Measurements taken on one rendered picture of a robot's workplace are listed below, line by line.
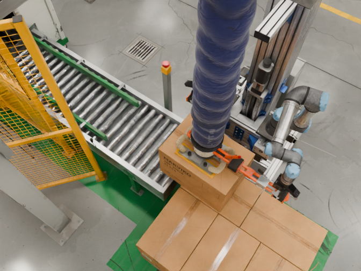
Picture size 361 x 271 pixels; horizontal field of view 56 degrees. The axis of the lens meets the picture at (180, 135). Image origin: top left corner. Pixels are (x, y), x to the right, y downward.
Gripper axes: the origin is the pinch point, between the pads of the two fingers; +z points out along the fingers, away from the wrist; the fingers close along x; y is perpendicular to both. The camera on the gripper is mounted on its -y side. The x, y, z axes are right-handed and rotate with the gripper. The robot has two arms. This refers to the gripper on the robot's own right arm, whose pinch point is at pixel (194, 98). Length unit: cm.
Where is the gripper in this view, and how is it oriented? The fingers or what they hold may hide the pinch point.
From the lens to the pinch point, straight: 259.5
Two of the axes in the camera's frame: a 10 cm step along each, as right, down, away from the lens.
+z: 0.0, 4.7, 8.8
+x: 6.2, -6.9, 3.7
